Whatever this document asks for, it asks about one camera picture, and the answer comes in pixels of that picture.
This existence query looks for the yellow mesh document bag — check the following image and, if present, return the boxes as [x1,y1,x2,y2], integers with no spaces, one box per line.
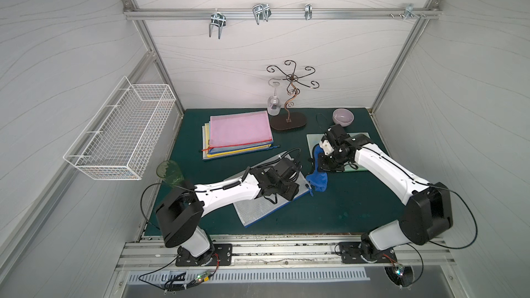
[202,123,273,161]

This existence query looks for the aluminium cross rail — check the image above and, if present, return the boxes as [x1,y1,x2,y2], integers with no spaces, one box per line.
[124,7,443,21]

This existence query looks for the blue microfibre cloth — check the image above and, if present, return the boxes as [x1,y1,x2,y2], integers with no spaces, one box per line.
[306,143,328,193]

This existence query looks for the light blue document bag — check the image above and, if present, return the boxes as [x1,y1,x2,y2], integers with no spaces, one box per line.
[202,124,273,158]

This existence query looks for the white wire basket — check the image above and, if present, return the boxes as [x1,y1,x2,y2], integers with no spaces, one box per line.
[63,77,176,181]

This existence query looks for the green plastic cup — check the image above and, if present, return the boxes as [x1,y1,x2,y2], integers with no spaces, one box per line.
[156,160,184,187]

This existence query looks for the wine glass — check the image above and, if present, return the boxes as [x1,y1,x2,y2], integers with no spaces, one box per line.
[267,78,281,117]

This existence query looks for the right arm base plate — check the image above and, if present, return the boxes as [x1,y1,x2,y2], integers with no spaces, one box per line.
[334,241,397,264]

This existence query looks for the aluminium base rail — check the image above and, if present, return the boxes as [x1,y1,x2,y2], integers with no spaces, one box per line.
[115,235,456,271]

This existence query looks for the metal hook clip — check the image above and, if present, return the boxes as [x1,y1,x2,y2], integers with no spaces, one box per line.
[208,12,226,39]
[389,4,426,21]
[304,4,313,21]
[252,4,271,25]

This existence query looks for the white vent strip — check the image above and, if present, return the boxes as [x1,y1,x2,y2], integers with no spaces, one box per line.
[127,267,370,286]

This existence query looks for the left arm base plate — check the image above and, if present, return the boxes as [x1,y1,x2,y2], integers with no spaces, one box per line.
[175,243,233,267]

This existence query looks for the pink mesh document bag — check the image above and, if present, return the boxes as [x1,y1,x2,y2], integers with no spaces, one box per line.
[204,110,273,154]

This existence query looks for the pink ceramic bowl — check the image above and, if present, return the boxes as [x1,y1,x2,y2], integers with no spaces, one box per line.
[332,108,355,128]

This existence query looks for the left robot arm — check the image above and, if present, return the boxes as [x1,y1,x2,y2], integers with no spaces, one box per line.
[155,149,302,266]

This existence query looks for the metal scroll glass rack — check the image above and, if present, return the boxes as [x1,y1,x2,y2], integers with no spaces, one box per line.
[266,59,320,131]

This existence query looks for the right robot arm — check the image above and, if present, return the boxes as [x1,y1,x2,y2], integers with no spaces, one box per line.
[306,124,455,263]

